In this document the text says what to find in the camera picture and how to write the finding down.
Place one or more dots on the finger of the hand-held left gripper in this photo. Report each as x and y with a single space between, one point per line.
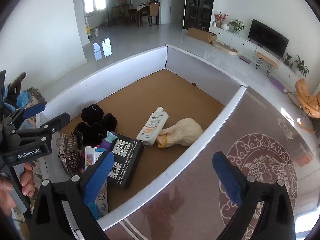
35 110
57 122

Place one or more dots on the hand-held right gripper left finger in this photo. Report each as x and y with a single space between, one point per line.
97 180

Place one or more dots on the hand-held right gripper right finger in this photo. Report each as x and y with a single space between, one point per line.
225 177

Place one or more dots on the blue white ointment box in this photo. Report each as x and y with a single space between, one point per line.
101 203

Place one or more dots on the glittery claw hair clip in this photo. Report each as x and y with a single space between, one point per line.
70 152

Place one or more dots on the black box with white labels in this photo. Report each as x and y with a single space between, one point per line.
127 165

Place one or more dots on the black velvet cloth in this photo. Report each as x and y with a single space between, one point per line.
92 115

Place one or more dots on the purple plastic toy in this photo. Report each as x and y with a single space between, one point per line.
108 140

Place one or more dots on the cream knitted mitt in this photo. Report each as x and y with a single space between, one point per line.
187 132

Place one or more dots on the white plastic bottle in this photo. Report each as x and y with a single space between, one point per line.
152 127

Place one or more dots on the white cardboard box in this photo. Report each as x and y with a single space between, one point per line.
140 62

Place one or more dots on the person's left hand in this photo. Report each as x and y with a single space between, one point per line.
27 180

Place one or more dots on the brown patterned desk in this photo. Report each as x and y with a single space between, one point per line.
200 180

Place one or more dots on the purple floor mat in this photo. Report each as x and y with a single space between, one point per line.
276 83

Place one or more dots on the orange lounge chair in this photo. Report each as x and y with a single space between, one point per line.
307 100

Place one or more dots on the small purple floor pad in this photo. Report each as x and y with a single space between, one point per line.
245 59

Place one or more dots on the wooden dining chair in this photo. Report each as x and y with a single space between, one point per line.
117 15
153 12

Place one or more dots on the window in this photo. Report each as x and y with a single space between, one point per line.
95 1

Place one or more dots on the orange bench with metal legs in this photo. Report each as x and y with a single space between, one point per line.
267 57

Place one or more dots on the beige oval floor board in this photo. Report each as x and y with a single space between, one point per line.
225 48

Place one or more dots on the small potted plant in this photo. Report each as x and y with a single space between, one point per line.
288 59

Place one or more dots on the large leafy potted plant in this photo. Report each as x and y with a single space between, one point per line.
301 65

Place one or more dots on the white television cabinet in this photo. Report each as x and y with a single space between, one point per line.
240 40

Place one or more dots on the wooden dining table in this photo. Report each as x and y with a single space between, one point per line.
140 8

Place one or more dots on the brown cardboard box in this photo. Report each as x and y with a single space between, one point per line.
200 34

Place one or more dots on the black television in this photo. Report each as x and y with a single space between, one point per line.
268 37

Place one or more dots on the white round vase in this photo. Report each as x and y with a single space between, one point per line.
225 26

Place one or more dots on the bushy green potted plant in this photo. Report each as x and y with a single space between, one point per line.
236 25

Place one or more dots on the red flowers in vase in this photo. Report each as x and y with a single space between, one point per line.
220 17

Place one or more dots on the dark glass display cabinet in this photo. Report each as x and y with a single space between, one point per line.
200 2

